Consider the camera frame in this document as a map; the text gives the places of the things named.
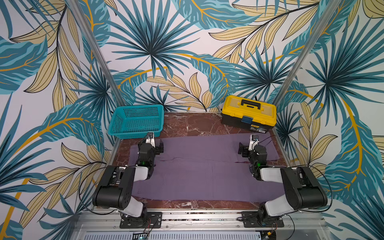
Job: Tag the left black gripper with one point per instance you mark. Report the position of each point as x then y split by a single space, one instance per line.
157 147

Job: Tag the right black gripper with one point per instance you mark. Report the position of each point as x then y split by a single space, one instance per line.
245 150

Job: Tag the purple long pants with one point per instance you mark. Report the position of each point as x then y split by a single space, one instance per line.
206 168

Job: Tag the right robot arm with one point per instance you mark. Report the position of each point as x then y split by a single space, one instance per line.
301 188

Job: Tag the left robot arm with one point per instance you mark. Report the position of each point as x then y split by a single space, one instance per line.
115 188

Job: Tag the yellow black toolbox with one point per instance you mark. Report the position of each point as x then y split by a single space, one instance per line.
249 114

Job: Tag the teal plastic basket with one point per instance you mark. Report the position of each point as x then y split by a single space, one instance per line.
134 122

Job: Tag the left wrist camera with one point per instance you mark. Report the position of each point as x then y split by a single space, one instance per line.
150 139

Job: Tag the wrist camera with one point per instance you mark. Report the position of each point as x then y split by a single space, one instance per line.
150 139
254 140

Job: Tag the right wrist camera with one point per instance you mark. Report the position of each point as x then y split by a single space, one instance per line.
254 140

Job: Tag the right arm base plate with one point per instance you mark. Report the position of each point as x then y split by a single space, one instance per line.
256 220

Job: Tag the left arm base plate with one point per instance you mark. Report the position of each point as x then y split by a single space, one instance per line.
149 220

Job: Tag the right aluminium frame post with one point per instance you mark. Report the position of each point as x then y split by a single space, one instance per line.
318 29

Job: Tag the aluminium frame post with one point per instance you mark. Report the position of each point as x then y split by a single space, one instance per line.
86 28
318 29

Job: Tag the front aluminium rail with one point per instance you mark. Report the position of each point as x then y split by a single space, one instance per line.
209 224

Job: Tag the left aluminium frame post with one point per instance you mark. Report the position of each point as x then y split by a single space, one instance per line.
86 28

